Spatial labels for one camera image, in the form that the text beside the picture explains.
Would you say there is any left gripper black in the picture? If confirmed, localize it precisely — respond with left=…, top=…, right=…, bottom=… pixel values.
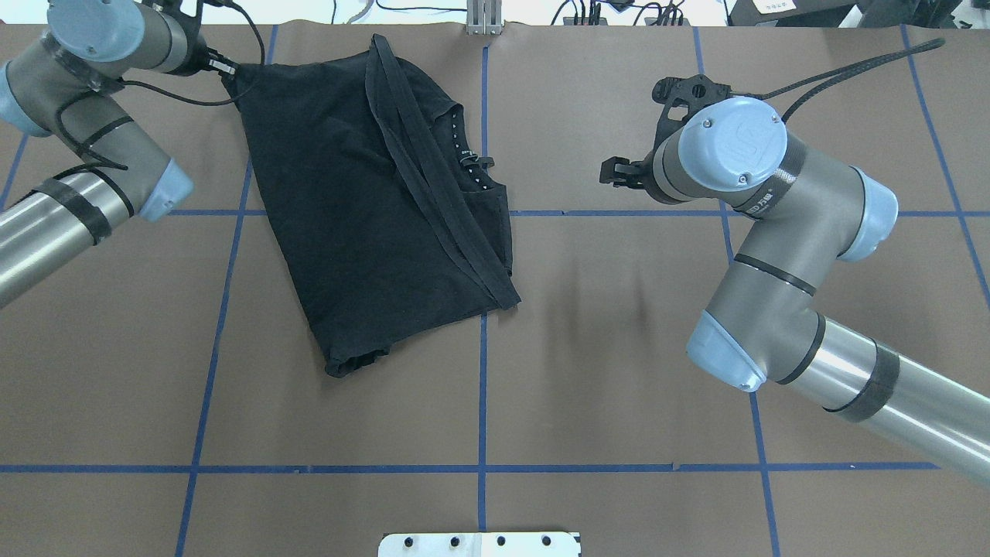
left=159, top=1, right=237, bottom=77

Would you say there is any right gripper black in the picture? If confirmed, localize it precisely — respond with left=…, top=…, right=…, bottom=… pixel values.
left=599, top=74, right=731, bottom=193

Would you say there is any black graphic t-shirt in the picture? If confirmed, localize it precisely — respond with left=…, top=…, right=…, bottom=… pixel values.
left=225, top=34, right=521, bottom=378

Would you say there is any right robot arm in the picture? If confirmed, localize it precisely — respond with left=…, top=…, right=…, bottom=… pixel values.
left=599, top=74, right=989, bottom=487

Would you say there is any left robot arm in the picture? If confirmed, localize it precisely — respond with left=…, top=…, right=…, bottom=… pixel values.
left=1, top=1, right=237, bottom=306

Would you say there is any black box with label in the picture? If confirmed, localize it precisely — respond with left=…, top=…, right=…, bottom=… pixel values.
left=728, top=1, right=857, bottom=28

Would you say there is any aluminium frame post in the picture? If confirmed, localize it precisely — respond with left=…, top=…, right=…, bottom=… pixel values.
left=466, top=0, right=504, bottom=36

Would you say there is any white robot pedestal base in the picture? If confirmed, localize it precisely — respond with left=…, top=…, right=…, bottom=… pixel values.
left=376, top=530, right=583, bottom=556

